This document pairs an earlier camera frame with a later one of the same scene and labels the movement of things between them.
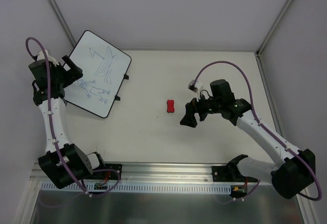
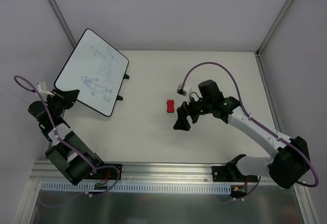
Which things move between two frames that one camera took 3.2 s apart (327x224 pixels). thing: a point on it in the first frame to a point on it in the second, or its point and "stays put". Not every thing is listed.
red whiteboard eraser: [170, 105] stays put
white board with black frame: [103, 66] stays put
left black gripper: [70, 71] to [64, 98]
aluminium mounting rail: [141, 173] stays put
